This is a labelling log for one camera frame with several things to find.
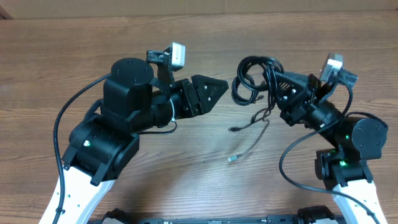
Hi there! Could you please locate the black cable bundle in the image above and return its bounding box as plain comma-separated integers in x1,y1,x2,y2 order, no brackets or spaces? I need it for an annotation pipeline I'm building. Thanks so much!
227,55,284,162

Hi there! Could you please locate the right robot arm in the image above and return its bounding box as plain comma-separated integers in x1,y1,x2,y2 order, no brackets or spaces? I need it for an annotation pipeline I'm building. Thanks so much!
274,69,389,223

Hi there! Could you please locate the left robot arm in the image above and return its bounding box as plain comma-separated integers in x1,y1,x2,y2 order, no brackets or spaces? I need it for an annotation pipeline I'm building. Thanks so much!
40,58,228,223

